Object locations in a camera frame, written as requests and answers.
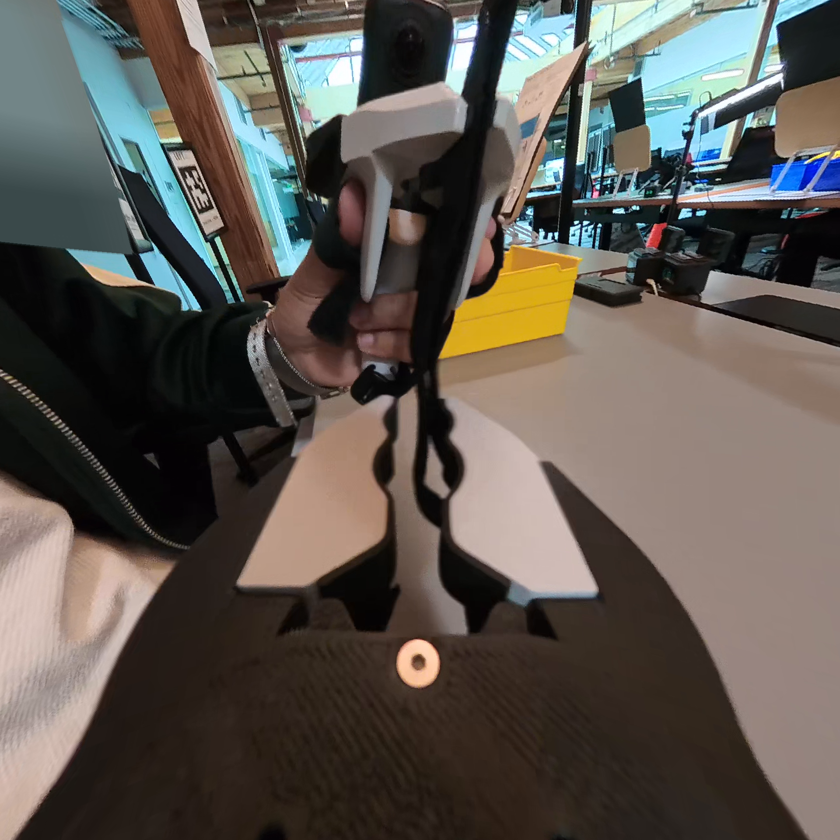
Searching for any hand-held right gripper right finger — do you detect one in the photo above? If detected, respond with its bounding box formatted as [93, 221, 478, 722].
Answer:
[440, 398, 600, 635]

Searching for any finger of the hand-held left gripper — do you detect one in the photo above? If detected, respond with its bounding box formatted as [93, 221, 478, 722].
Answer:
[482, 101, 524, 211]
[340, 83, 470, 304]

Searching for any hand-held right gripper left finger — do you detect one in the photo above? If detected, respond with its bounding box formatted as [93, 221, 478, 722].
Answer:
[236, 395, 399, 632]

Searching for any black wrist strap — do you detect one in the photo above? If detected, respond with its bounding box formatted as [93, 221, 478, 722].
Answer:
[407, 0, 519, 526]

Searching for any yellow plastic bin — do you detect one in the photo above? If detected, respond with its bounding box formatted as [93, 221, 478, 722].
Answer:
[438, 244, 584, 361]

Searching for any person's left forearm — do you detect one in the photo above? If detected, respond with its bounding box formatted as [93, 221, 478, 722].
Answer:
[125, 298, 280, 434]

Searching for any grey desk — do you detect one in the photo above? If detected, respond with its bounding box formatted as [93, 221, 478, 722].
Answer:
[289, 241, 840, 840]

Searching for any person's left hand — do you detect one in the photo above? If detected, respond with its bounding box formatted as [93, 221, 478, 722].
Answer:
[271, 179, 501, 395]

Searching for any cardboard sign board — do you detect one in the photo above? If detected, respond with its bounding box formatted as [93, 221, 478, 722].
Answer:
[504, 41, 593, 222]

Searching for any black pole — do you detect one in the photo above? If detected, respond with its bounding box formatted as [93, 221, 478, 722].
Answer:
[558, 0, 595, 247]

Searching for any black panel on cardboard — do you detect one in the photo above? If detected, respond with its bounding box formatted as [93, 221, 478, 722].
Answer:
[776, 0, 840, 158]
[607, 77, 652, 173]

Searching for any silver watch band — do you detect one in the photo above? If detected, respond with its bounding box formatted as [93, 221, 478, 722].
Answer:
[246, 320, 298, 429]

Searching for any flat black case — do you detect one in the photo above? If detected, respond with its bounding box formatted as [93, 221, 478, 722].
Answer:
[573, 276, 647, 308]

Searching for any black battery charger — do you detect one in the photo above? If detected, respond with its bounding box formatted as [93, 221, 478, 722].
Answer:
[625, 246, 667, 290]
[659, 226, 737, 298]

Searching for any wooden pillar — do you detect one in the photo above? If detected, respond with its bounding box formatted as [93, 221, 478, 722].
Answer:
[125, 0, 284, 309]

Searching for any white notice sheet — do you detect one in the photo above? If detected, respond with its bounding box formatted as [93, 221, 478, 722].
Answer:
[174, 0, 219, 57]

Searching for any framed marker sign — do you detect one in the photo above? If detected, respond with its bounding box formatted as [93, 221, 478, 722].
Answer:
[163, 144, 231, 240]

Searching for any long background workbench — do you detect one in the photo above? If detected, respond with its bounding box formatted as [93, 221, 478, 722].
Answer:
[525, 177, 840, 263]

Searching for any black office chair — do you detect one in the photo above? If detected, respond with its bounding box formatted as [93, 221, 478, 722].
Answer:
[117, 164, 329, 487]

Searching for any blue plastic bin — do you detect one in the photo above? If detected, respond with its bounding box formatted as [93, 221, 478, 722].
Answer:
[769, 152, 840, 193]

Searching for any silver bracelet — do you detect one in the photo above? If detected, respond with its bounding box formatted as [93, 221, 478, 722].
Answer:
[264, 314, 350, 400]

